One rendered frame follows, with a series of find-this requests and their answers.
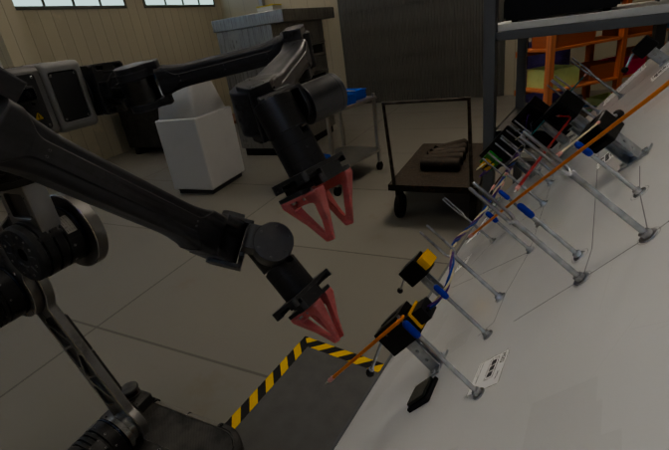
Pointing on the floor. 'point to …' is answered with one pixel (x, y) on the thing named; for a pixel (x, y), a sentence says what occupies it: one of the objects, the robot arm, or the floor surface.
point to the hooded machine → (199, 140)
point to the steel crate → (141, 129)
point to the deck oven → (241, 31)
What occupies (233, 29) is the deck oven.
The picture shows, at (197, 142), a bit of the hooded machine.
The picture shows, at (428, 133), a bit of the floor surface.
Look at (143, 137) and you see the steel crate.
